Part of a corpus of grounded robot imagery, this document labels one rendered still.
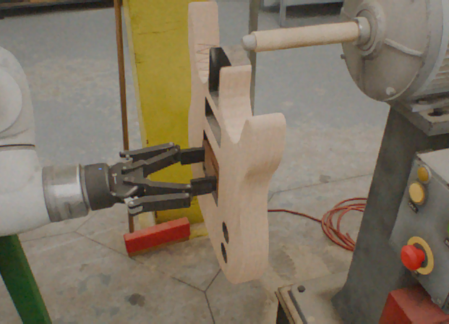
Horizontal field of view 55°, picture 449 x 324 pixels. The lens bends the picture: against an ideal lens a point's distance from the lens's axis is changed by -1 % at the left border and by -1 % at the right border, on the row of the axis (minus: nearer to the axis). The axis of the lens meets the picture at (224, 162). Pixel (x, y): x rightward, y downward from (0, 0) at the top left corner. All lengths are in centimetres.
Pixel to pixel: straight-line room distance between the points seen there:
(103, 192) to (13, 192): 13
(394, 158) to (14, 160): 79
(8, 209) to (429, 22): 67
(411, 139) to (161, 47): 96
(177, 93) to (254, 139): 122
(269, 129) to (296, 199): 183
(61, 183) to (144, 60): 100
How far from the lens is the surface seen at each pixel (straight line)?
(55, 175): 70
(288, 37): 73
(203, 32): 74
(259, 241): 65
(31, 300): 123
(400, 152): 105
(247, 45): 71
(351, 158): 270
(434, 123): 83
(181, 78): 169
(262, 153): 52
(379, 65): 80
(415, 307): 118
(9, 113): 69
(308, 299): 153
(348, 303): 145
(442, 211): 71
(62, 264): 211
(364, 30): 78
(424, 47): 73
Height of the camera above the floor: 150
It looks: 36 degrees down
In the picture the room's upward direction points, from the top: straight up
